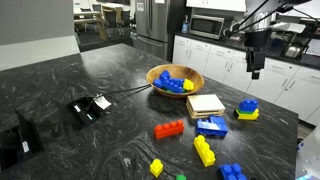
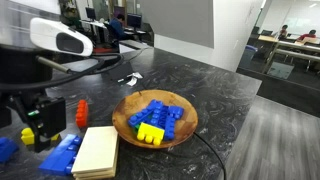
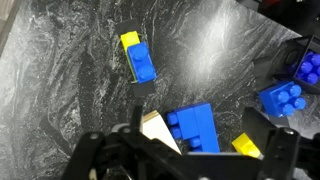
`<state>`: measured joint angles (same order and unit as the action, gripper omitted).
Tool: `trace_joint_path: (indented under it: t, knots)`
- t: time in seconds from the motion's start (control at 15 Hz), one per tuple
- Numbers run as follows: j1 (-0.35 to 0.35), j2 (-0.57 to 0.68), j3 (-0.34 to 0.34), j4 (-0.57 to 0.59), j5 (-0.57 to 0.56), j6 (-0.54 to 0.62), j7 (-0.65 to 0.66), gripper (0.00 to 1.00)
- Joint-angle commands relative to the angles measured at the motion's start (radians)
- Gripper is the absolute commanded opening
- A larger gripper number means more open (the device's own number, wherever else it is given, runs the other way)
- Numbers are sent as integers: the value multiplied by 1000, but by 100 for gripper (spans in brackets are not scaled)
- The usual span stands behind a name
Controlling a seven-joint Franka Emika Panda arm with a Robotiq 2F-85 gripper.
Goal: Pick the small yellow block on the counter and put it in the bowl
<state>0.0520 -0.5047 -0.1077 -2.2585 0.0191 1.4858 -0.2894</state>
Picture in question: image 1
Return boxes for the wide blue toy block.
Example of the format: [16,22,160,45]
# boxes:
[195,115,229,139]

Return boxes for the long yellow toy block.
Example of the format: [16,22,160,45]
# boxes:
[193,134,217,168]

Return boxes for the black recessed outlet box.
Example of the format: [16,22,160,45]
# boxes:
[0,111,45,172]
[65,95,112,127]

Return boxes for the white paper tag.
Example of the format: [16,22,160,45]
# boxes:
[93,94,112,111]

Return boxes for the white upper kitchen cabinet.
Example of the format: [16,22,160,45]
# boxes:
[185,0,247,13]

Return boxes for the black office chair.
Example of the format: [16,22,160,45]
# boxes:
[102,7,133,38]

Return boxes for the yellow studded toy block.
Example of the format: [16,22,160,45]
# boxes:
[182,78,195,92]

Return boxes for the small blue toy block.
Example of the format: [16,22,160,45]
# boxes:
[159,69,171,81]

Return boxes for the small yellow toy block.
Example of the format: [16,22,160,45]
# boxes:
[149,158,165,178]

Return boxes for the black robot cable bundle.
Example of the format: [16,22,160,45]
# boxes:
[225,0,320,38]

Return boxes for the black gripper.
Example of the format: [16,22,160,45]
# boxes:
[245,45,268,80]

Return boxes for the long red toy block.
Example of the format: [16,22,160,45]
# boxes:
[153,119,185,140]

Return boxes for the wooden dining table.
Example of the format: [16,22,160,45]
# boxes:
[73,11,109,42]

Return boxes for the black power cable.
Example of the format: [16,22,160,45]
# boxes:
[99,83,153,98]

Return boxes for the thin green toy block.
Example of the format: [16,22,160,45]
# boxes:
[236,107,257,115]

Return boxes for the yellow square base block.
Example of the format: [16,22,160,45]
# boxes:
[233,108,261,122]

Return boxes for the stainless steel microwave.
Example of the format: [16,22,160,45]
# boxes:
[188,14,226,41]

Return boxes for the white lower kitchen cabinets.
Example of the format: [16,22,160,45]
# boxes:
[171,34,320,127]

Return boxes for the blue soap bottle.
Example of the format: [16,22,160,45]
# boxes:
[181,14,190,35]

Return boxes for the stainless steel refrigerator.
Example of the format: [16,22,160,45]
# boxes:
[134,0,177,62]

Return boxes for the round wooden bowl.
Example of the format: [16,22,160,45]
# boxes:
[145,63,205,99]

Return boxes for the blue square toy block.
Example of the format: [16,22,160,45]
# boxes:
[238,98,260,113]

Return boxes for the blue four-stud toy block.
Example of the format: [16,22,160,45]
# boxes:
[217,162,248,180]

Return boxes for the large blue toy block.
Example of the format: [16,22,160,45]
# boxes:
[152,77,186,94]

